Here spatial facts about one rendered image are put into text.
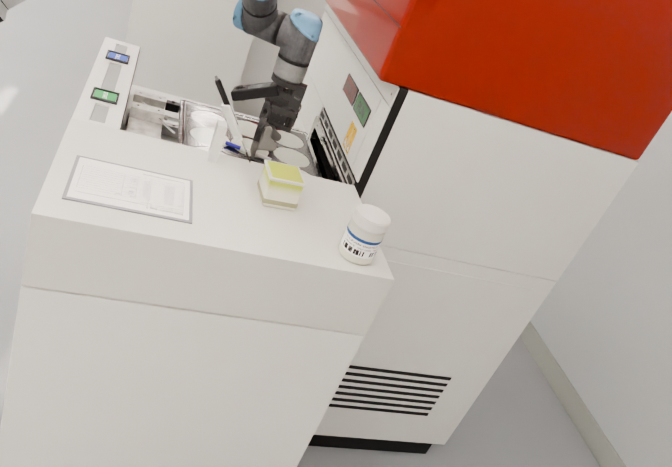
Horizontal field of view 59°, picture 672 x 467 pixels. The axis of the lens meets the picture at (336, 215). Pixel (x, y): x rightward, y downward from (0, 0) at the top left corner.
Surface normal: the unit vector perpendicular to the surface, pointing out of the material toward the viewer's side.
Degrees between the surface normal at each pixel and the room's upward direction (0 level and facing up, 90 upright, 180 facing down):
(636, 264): 90
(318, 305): 90
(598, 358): 90
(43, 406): 90
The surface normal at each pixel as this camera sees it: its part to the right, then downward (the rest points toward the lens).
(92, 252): 0.19, 0.55
